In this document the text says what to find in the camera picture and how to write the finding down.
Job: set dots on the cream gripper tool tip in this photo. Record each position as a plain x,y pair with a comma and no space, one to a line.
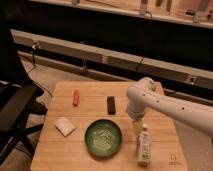
137,126

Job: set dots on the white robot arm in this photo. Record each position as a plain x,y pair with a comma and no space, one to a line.
142,94

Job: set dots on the green ceramic bowl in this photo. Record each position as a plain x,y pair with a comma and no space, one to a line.
103,138

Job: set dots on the black rectangular block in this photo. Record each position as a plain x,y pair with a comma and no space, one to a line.
111,105

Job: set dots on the white plastic bottle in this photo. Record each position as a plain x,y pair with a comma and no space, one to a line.
144,153

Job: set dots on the white sponge block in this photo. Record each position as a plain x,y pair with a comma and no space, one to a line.
64,126

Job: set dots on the black office chair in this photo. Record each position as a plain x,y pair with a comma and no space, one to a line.
17,98

